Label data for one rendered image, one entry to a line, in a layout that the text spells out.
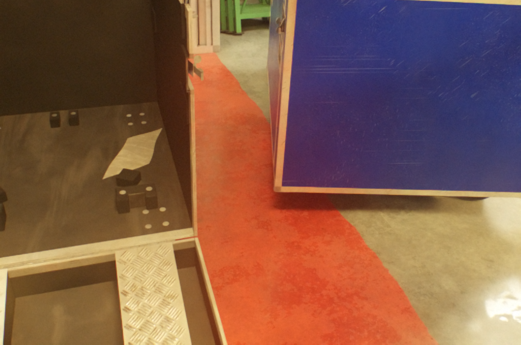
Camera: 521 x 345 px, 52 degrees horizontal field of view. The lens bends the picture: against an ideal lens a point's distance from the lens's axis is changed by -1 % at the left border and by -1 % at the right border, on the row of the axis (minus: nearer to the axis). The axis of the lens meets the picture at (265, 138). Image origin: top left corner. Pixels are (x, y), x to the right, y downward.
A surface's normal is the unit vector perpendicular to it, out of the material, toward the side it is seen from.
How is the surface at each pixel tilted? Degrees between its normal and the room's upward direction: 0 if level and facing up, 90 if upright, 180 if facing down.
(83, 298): 1
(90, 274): 92
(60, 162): 0
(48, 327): 1
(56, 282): 92
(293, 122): 90
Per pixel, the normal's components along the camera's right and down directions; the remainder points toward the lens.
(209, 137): 0.05, -0.85
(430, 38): 0.02, 0.53
